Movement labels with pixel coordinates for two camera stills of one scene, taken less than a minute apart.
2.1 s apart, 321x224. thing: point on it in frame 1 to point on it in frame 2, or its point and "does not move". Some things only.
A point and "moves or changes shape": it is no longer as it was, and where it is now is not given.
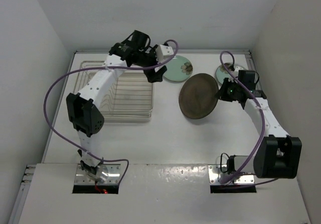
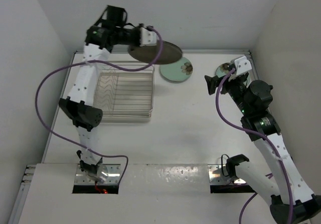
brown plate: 197,97 moves or changes shape
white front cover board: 161,194 does not move
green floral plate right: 222,72 does not move
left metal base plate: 82,178 does not move
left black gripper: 153,76 to 137,31
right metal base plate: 215,174 does not move
